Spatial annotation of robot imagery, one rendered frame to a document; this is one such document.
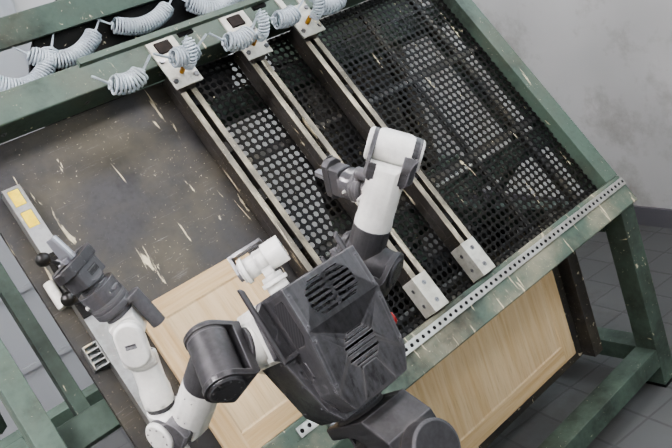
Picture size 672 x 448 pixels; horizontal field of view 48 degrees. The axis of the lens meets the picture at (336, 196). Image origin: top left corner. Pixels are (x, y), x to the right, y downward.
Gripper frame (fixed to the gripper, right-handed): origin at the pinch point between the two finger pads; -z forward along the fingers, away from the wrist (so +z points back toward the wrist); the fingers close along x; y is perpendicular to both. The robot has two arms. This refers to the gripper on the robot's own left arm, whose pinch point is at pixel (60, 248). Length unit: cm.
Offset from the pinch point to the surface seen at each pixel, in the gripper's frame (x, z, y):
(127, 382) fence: 9.3, 40.8, -24.2
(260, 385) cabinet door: 26, 67, -6
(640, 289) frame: 135, 162, 73
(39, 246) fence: 27.8, 3.1, -34.0
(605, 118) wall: 311, 171, 73
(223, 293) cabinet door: 42, 45, -9
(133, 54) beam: 85, -21, -11
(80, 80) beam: 69, -24, -20
